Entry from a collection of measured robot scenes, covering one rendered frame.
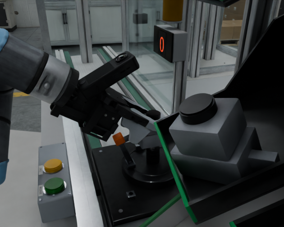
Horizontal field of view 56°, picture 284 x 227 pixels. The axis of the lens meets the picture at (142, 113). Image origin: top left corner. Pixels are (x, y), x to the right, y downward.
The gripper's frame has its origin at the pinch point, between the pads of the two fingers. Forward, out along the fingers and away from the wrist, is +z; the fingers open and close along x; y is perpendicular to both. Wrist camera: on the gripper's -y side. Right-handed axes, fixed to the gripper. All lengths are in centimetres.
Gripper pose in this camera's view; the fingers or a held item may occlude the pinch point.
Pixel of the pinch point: (155, 120)
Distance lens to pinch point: 56.0
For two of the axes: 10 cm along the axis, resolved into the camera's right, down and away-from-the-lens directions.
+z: 7.7, 4.0, 4.9
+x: 3.2, 4.3, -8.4
